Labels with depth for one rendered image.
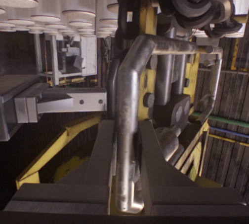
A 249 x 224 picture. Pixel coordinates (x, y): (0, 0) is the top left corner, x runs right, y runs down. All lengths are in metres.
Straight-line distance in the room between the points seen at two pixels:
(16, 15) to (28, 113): 1.24
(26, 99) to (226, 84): 5.06
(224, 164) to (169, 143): 5.72
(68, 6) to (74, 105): 0.76
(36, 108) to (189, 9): 0.19
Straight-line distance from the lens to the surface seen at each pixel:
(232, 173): 6.02
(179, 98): 0.33
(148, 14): 0.25
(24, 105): 0.22
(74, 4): 0.95
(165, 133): 0.21
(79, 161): 0.39
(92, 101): 0.24
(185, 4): 0.21
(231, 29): 0.39
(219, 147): 5.70
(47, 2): 1.19
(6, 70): 7.28
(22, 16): 1.43
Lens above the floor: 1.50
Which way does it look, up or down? 16 degrees up
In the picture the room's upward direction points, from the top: 178 degrees counter-clockwise
